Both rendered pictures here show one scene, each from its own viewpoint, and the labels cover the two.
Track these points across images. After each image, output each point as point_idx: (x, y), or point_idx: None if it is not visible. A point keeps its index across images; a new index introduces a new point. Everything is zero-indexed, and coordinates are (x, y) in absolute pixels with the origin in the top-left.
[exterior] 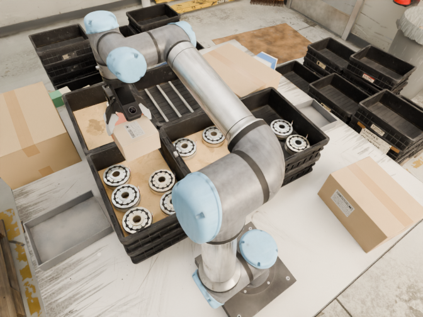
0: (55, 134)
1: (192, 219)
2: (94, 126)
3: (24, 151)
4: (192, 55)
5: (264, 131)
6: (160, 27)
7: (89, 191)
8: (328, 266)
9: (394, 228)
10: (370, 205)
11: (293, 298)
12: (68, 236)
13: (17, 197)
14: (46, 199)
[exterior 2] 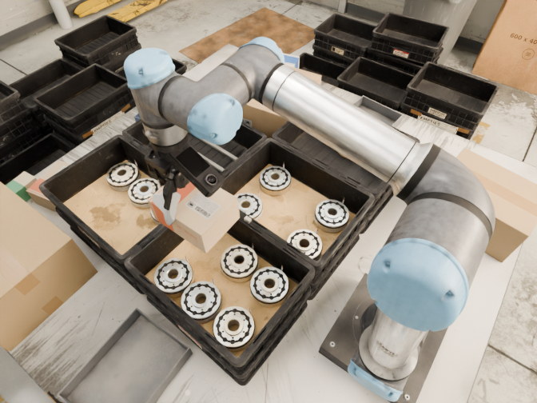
0: (57, 248)
1: (429, 304)
2: (103, 217)
3: (18, 288)
4: (303, 81)
5: (448, 157)
6: (236, 53)
7: (135, 311)
8: (471, 293)
9: (530, 223)
10: (494, 205)
11: (451, 347)
12: (132, 385)
13: (24, 359)
14: (72, 345)
